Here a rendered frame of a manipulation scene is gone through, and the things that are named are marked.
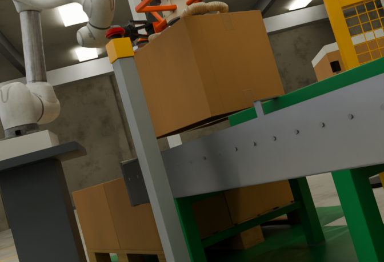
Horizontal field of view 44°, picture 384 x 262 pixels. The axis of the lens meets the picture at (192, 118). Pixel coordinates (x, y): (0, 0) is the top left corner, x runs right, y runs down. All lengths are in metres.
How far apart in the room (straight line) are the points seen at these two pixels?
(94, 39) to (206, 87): 0.66
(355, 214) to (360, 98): 0.29
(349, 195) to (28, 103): 1.62
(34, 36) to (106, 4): 0.59
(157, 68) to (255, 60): 0.42
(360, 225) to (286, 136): 0.30
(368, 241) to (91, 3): 1.49
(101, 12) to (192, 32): 0.49
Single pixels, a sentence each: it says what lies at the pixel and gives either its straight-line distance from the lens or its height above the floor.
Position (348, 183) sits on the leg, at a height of 0.37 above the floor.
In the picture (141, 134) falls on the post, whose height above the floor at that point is 0.66.
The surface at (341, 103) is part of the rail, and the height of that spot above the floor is 0.56.
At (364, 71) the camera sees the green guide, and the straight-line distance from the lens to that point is 1.26.
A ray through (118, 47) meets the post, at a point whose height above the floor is 0.97.
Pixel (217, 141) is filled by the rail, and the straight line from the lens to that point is 1.56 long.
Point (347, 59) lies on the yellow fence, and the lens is 2.09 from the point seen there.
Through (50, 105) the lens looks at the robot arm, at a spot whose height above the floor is 0.99.
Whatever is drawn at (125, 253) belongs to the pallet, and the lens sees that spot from 2.87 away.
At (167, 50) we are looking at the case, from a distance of 1.98.
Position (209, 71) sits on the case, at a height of 0.84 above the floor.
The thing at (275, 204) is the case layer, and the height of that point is 0.16.
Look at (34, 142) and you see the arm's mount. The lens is 2.27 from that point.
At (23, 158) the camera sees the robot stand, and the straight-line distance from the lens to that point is 2.16.
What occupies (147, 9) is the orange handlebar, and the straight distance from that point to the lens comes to 2.08.
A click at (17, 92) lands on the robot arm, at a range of 2.39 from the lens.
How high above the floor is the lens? 0.53
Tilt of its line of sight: 5 degrees up
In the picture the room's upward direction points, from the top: 16 degrees counter-clockwise
